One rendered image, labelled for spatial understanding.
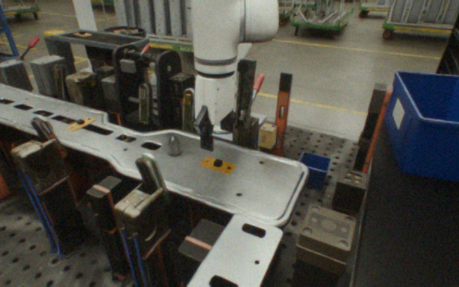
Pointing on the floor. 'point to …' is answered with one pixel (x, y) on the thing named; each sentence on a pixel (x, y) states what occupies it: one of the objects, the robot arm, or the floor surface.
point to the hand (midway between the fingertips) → (217, 136)
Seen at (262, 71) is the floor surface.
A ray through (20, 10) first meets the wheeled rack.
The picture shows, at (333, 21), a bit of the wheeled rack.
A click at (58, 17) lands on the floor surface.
